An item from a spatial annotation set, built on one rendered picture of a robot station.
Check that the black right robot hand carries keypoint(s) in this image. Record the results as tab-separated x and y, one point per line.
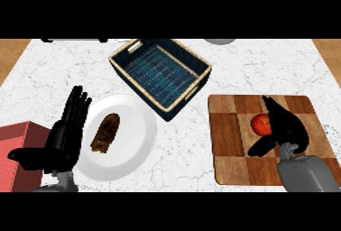
286	126

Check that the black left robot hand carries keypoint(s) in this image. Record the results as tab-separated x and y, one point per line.
66	135

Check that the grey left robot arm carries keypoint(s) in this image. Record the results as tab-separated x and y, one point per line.
62	182

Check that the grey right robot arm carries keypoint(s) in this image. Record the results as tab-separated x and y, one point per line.
305	173

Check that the red tomato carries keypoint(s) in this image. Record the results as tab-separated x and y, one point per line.
261	124

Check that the checkered wooden cutting board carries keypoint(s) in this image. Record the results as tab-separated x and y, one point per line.
230	141

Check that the dark blue wicker basket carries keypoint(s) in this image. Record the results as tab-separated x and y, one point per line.
161	73

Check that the brown food piece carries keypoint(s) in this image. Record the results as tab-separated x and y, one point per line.
105	133

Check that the red box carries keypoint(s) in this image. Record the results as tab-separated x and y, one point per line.
19	156

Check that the white round plate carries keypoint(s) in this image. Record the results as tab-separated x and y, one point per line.
128	141

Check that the white appliance with black feet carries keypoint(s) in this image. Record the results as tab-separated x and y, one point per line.
75	40

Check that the grey round object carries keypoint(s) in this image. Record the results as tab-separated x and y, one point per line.
220	41

